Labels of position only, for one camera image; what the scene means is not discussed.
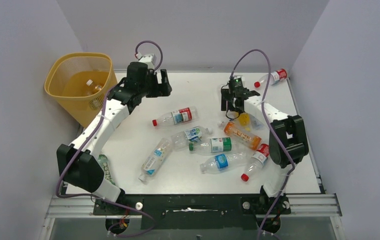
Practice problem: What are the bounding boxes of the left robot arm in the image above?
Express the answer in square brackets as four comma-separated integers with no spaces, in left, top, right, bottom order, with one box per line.
[55,62,172,202]

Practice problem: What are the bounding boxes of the red white label water bottle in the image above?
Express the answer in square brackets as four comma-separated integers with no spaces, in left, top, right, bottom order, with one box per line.
[152,106,198,127]

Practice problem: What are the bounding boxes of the small blue label bottle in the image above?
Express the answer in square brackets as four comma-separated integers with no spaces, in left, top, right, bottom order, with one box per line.
[250,115,264,130]

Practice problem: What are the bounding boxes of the orange drink bottle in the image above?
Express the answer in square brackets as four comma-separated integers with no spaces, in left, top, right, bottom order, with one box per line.
[218,121,262,151]

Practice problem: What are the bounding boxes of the aluminium rail frame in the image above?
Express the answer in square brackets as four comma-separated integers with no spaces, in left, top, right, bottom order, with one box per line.
[44,194,346,240]

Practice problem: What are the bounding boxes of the red cap bottle far corner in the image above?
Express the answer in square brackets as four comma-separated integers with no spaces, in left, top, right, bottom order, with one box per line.
[254,68,289,88]

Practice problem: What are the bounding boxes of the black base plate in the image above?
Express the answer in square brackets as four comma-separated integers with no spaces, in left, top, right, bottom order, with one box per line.
[93,193,292,234]

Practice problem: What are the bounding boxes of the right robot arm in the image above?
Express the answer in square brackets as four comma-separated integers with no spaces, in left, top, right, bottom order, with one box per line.
[220,76,309,214]

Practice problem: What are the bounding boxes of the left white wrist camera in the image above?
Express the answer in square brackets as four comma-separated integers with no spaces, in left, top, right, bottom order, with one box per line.
[135,52,157,70]

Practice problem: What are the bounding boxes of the red label tea bottle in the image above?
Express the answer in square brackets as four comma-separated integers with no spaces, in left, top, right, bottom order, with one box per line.
[84,79,103,96]

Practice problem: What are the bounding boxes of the yellow mesh waste bin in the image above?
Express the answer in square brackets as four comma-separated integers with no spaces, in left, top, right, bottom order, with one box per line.
[44,52,117,128]

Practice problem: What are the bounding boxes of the green cap water bottle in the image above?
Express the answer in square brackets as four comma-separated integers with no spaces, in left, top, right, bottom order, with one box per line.
[188,137,239,155]

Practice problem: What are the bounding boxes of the blue label clear bottle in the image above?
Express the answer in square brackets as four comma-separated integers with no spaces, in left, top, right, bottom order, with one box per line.
[199,152,249,175]

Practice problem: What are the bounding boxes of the blue white label crushed bottle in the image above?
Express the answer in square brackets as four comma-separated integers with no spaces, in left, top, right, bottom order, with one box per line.
[171,126,213,150]

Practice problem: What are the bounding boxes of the green tea bottle table edge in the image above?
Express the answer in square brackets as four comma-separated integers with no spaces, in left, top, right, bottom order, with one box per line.
[97,154,116,185]

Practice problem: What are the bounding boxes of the red label bottle near right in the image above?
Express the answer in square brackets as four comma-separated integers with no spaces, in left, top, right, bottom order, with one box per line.
[240,143,270,182]

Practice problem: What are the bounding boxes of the yellow juice bottle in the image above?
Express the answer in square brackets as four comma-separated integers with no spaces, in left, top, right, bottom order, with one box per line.
[237,113,251,132]

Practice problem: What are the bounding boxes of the blue label bottle lower left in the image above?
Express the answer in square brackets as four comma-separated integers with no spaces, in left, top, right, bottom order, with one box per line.
[138,138,173,183]

